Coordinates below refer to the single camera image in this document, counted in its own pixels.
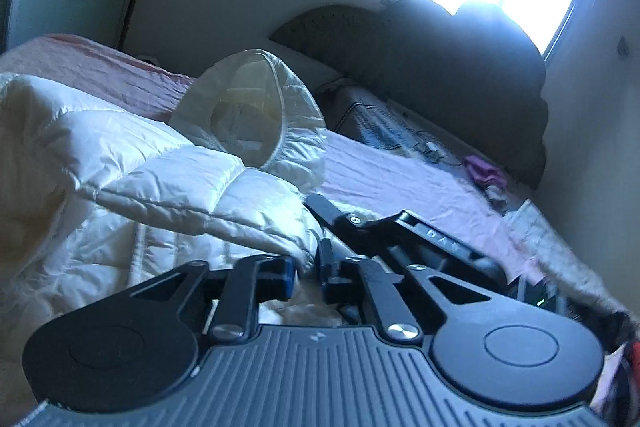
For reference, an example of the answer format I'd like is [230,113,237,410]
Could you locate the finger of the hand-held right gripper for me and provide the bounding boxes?
[303,193,402,255]

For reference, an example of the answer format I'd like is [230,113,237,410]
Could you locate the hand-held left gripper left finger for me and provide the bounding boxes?
[127,255,297,343]

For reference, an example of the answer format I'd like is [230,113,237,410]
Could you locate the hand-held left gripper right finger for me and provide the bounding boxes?
[317,239,496,344]

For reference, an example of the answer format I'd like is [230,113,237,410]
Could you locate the white puffer jacket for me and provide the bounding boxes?
[0,48,351,378]

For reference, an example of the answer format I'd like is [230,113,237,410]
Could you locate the pink bed sheet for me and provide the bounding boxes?
[0,33,547,289]

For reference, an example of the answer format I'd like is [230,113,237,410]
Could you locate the purple cloth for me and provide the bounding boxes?
[462,155,507,188]

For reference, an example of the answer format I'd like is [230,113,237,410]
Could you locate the patterned pillow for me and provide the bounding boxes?
[332,84,452,158]

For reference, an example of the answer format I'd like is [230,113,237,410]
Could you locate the patterned light blanket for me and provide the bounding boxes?
[502,199,640,324]

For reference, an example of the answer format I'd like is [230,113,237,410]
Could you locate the dark grey headboard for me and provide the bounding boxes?
[269,0,551,188]

